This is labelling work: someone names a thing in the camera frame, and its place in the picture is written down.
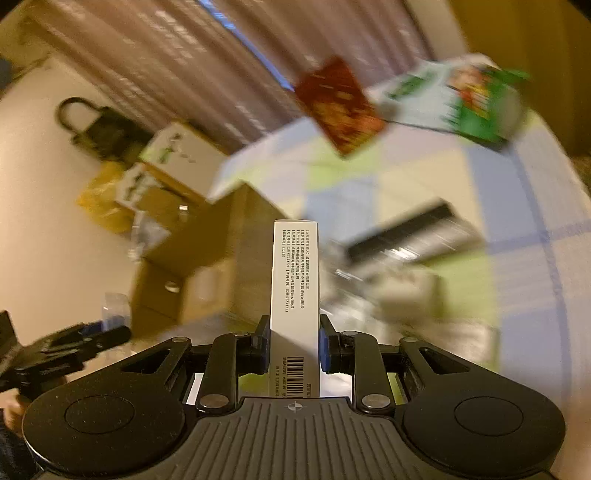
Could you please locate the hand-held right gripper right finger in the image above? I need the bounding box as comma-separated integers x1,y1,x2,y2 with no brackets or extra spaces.
318,314,472,414

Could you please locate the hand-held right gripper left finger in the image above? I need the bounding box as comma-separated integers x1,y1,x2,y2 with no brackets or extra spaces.
120,315,271,416

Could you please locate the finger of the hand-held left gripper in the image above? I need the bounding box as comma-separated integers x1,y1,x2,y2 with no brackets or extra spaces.
79,323,133,350

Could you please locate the white medicine box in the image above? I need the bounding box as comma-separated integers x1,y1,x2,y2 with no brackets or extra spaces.
269,220,321,399

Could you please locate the person's left hand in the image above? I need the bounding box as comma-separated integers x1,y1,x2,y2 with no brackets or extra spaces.
0,396,25,435

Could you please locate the white packet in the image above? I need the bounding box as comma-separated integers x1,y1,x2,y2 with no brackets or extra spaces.
323,265,467,330

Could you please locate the brown cardboard box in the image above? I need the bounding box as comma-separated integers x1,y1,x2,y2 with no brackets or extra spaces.
130,184,305,330

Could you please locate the clear plastic bag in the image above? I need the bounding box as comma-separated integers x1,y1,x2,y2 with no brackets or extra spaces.
128,210,172,264

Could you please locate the yellow plastic bag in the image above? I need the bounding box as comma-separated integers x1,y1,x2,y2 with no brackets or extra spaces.
76,161,139,237

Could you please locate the black and silver tray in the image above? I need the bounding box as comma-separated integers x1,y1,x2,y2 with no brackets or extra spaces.
345,198,478,269

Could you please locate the small white green-print box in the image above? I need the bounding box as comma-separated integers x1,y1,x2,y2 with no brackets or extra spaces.
115,162,162,214

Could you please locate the large white green-print box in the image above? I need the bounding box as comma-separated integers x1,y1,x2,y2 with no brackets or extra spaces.
139,121,232,204

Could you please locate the black handbag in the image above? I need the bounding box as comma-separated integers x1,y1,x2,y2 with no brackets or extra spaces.
55,97,139,162

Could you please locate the checked tablecloth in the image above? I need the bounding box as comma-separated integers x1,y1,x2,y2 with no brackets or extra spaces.
207,104,583,416

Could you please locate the red snack packet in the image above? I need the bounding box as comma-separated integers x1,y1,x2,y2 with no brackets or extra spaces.
294,55,387,160

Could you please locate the green and white carton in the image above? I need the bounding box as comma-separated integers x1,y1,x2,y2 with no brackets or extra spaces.
369,54,531,153

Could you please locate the striped curtain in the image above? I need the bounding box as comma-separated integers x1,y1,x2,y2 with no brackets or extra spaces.
28,0,446,155

